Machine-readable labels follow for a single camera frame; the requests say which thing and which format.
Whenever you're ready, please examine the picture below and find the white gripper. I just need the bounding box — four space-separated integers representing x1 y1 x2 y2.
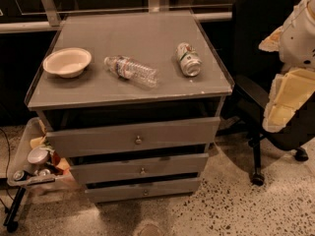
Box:
258 0 315 133

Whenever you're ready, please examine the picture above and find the grey bottom drawer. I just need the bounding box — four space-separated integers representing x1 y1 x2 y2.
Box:
85 178 201 203

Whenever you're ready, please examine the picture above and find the grey drawer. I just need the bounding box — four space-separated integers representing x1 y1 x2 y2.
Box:
70 153 209 184
47 117 220 157
85 178 201 203

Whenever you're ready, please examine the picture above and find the grey top drawer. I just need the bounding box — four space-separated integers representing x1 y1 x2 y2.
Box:
47 117 220 157

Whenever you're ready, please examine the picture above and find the grey middle drawer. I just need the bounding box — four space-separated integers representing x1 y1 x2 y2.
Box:
70 153 209 184

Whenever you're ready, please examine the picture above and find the grey drawer cabinet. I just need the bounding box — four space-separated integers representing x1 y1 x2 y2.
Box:
26 15 233 190

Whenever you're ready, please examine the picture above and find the black office chair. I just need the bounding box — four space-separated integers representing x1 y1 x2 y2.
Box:
221 0 315 186

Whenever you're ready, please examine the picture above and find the green white soda can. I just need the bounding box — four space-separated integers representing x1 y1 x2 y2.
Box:
176 42 202 77

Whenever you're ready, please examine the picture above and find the clear plastic water bottle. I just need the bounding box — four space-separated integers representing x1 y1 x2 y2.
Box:
104 55 158 88

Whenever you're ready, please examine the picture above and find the white paper bowl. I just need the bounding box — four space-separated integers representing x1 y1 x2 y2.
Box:
42 47 92 79

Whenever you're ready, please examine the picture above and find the metal railing bar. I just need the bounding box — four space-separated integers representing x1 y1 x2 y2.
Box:
0 0 232 33

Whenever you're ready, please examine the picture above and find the silver can in bin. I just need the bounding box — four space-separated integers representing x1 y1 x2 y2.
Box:
28 147 49 165

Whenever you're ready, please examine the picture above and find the clear plastic trash bin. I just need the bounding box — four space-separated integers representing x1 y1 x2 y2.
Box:
8 117 79 195

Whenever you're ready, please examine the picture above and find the small can in bin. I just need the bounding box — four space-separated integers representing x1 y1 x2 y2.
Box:
13 170 27 182

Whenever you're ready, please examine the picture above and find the black bin stand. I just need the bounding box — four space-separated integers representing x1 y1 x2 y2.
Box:
3 187 26 233

